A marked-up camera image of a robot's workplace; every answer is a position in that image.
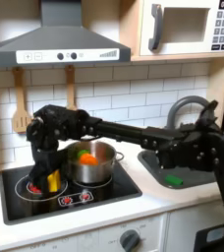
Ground yellow block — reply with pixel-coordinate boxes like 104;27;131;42
47;168;62;193

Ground orange toy carrot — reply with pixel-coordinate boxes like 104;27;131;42
77;149;99;166

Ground green block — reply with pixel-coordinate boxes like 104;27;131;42
164;174;185;187

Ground wooden slotted spatula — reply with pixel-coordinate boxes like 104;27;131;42
11;67;33;134

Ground steel pot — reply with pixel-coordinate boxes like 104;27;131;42
66;140;125;185

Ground black toy stove top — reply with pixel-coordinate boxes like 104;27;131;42
0;159;143;226

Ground wooden spoon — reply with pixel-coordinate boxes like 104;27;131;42
64;64;78;111

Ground grey oven knob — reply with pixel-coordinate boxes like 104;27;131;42
119;228;141;252

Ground grey range hood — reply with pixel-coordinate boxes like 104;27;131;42
0;0;132;68

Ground dark grey sink basin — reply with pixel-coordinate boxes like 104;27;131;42
137;149;224;190

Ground dark grey tap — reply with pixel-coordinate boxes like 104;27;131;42
165;94;210;130

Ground white toy microwave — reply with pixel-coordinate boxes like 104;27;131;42
139;0;224;57

